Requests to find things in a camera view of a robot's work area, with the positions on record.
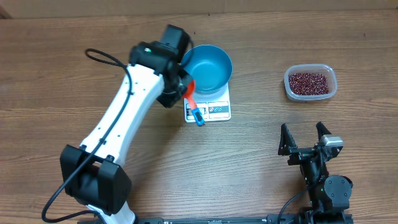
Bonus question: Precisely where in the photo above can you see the red measuring scoop blue handle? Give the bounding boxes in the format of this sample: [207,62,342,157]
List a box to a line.
[183,80,205,126]

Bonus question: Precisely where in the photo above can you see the clear plastic container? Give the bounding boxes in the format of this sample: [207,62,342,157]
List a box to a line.
[284,63,338,102]

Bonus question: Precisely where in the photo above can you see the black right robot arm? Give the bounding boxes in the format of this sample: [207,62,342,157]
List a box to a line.
[277,122,353,223]

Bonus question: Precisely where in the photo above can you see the teal blue bowl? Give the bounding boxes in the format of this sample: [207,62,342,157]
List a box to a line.
[182,45,233,95]

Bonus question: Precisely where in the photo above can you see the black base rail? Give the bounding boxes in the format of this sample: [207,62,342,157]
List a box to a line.
[77,213,354,224]

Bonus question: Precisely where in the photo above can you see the red beans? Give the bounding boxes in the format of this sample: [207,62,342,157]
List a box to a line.
[288,73,329,95]

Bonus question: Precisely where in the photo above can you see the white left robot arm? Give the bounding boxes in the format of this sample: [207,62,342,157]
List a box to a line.
[60,25,193,223]

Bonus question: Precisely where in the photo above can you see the white digital kitchen scale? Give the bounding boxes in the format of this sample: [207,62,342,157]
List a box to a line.
[192,83,231,123]

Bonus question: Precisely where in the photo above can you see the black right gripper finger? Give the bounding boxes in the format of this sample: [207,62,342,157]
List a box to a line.
[278,123,297,156]
[316,121,331,140]

